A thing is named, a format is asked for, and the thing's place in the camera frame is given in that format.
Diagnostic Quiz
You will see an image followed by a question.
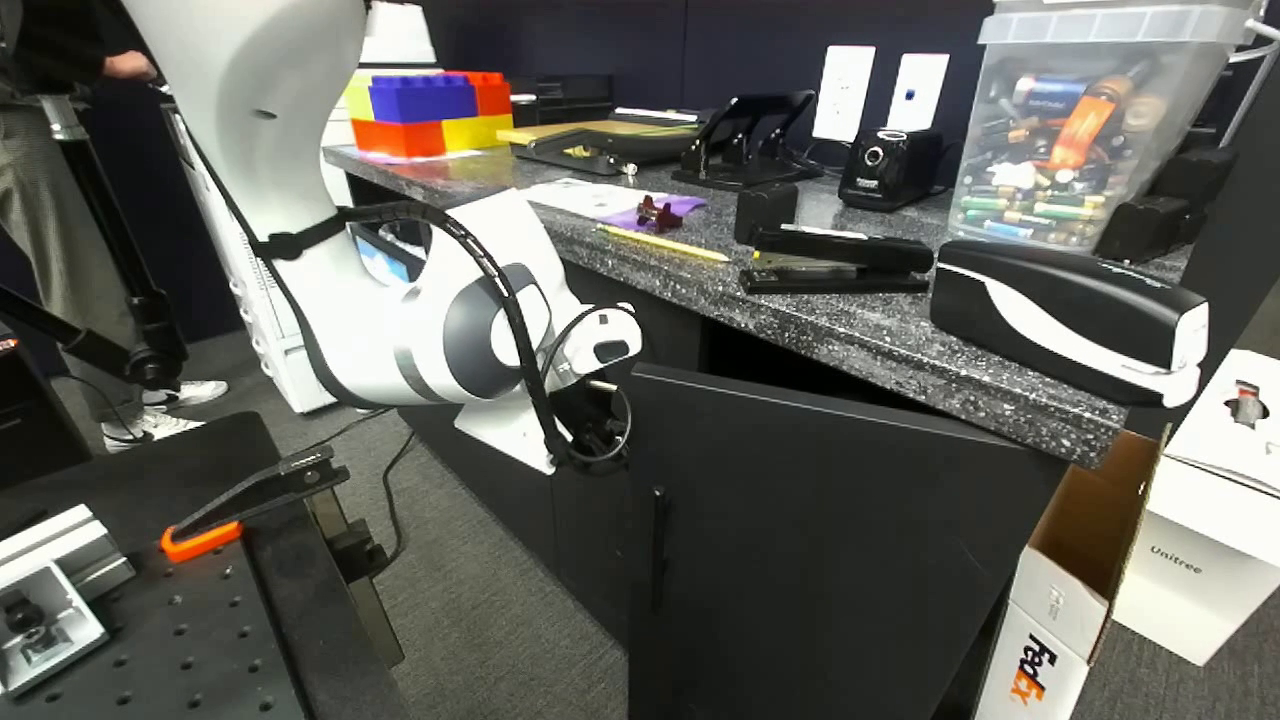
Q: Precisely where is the black cabinet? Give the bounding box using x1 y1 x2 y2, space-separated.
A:
345 175 1133 720

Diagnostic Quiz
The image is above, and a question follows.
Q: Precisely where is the black cabinet door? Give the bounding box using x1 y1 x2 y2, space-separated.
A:
624 361 1073 720

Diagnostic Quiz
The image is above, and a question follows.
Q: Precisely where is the open cardboard box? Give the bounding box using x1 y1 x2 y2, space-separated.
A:
974 429 1168 720

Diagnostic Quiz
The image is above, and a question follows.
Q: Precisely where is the yellow pencil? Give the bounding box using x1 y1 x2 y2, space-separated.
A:
596 222 733 266

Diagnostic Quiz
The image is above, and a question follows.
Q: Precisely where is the small dark red toy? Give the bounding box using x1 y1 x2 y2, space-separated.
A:
636 194 685 234

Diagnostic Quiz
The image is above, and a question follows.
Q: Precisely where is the white paper sheet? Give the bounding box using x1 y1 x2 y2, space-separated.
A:
523 177 643 220

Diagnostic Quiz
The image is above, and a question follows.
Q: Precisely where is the purple paper sheet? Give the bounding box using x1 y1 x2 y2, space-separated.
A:
603 194 708 234

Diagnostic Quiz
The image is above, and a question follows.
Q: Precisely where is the small black box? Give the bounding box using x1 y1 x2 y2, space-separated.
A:
734 182 800 247

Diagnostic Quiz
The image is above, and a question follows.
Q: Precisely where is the yellow toy block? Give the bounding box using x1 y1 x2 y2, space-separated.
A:
443 112 515 154

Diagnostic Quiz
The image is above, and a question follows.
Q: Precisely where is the black hole punch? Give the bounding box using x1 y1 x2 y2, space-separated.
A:
671 90 827 192

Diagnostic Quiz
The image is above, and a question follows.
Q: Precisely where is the black desk tray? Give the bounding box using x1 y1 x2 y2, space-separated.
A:
509 73 617 127

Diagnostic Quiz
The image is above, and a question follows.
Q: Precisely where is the red toy block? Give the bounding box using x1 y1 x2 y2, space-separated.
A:
445 70 514 118

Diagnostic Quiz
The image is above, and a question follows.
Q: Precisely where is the orange toy block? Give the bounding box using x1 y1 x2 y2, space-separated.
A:
350 117 449 160

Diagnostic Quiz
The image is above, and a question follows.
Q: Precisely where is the black clamp with orange tip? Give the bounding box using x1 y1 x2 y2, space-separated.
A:
160 445 352 564

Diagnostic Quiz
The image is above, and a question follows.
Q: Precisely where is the blue toy block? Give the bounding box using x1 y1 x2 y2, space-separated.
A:
368 75 480 125

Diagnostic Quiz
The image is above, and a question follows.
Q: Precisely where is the black electric pencil sharpener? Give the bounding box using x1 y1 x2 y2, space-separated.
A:
837 127 944 212

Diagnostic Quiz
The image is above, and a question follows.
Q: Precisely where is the black and white electric stapler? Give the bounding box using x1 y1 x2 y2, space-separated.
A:
929 239 1211 409

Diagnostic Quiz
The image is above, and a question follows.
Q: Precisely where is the clear tub of batteries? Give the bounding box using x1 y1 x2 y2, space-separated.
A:
947 0 1263 253

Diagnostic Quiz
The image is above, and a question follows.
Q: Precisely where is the person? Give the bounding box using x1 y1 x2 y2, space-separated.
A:
0 0 231 453

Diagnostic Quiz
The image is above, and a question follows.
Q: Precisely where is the black battery charger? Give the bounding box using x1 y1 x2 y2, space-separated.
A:
1093 146 1238 265

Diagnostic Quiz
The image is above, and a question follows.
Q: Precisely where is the white carton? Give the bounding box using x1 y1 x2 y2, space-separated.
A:
1111 347 1280 668

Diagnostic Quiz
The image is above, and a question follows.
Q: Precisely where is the black door handle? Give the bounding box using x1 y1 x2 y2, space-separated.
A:
651 486 670 614

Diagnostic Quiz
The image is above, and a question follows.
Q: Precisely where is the black cable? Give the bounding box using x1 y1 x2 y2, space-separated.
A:
290 404 418 566

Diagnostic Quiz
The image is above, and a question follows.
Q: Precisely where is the white wall socket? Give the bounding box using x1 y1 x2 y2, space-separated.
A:
811 44 878 144

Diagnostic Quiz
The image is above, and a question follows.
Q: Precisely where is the white wall switch plate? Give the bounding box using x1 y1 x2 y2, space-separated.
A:
885 52 952 134

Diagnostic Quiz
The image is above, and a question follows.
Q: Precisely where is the aluminium bracket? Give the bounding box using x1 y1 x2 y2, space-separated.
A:
0 504 137 698

